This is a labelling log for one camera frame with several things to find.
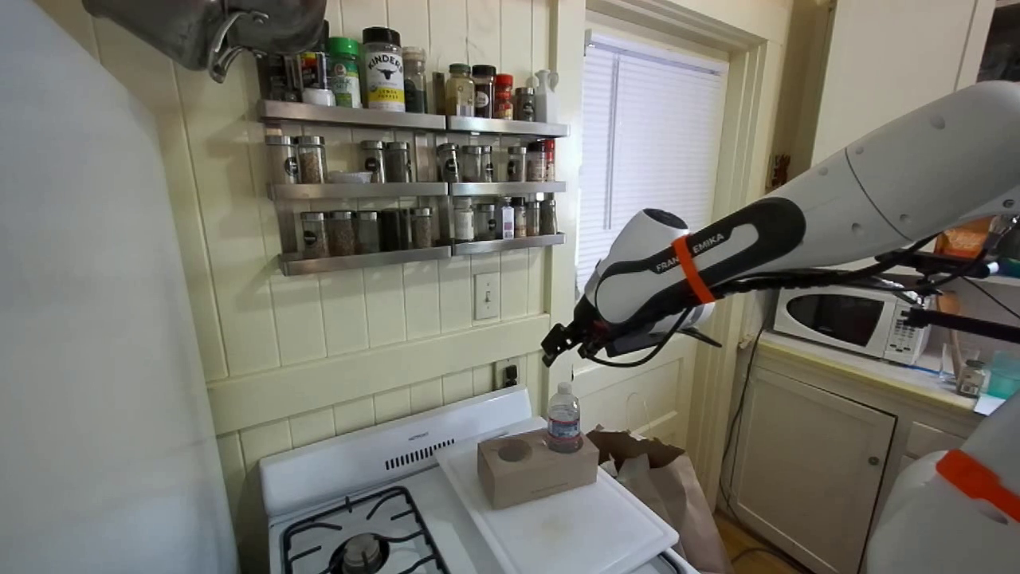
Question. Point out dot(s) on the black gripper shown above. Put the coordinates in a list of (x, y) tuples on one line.
[(584, 333)]

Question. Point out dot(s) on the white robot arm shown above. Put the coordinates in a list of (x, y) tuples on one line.
[(850, 216)]

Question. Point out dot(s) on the brown block cup holder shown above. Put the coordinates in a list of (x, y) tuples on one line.
[(523, 466)]

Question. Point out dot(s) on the brown paper bag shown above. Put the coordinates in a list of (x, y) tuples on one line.
[(669, 482)]

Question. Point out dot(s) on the white cutting board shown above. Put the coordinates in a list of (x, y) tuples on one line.
[(584, 532)]

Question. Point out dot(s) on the white window blind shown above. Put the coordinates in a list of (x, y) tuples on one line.
[(653, 134)]

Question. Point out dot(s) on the red lid spice jar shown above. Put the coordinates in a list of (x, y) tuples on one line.
[(504, 97)]

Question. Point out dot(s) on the metal spice rack shelves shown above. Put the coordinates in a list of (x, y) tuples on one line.
[(362, 190)]

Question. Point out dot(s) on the white gas stove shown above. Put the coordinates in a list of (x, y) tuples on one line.
[(378, 501)]

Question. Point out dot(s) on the white lower cabinet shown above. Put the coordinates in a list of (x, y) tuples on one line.
[(822, 441)]

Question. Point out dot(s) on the white microwave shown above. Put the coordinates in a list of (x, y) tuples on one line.
[(861, 319)]

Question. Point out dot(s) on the large white-label spice jar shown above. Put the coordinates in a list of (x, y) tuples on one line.
[(383, 68)]

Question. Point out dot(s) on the green lid spice jar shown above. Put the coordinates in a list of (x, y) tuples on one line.
[(347, 72)]

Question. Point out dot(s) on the white refrigerator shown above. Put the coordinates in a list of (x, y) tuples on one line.
[(107, 441)]

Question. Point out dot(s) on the hanging steel pan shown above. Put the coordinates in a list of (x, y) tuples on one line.
[(212, 33)]

